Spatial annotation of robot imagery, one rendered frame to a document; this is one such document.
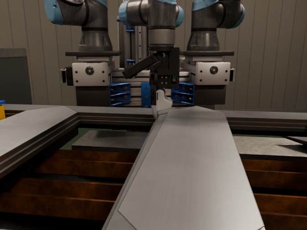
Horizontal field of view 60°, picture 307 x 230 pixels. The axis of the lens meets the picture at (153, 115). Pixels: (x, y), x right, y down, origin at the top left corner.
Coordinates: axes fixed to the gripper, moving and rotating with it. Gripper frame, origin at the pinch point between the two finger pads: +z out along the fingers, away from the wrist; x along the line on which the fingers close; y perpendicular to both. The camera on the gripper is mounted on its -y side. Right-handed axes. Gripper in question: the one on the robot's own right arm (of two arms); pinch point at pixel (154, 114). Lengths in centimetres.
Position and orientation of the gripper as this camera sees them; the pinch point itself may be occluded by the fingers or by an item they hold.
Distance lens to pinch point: 80.1
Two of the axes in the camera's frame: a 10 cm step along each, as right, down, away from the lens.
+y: 9.9, 0.4, -1.3
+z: 0.0, 9.7, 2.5
